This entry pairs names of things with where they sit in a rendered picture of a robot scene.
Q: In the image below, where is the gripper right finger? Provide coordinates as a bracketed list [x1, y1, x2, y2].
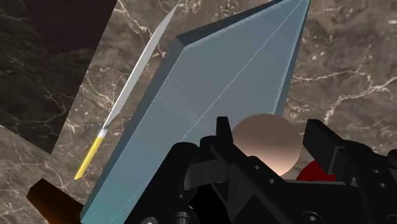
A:
[302, 118, 397, 224]

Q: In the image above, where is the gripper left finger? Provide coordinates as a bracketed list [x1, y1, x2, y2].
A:
[125, 116, 291, 224]

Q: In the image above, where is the red round object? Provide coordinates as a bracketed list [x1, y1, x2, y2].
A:
[295, 160, 337, 182]

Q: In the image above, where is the pale pink ball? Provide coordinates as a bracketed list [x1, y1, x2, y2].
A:
[230, 113, 302, 177]

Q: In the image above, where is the blue-grey flat box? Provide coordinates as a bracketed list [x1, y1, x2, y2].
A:
[80, 0, 311, 224]

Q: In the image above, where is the brown wooden block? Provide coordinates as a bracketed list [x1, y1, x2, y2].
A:
[25, 178, 85, 224]

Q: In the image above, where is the yellow-handled knife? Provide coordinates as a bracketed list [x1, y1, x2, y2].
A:
[73, 1, 181, 181]

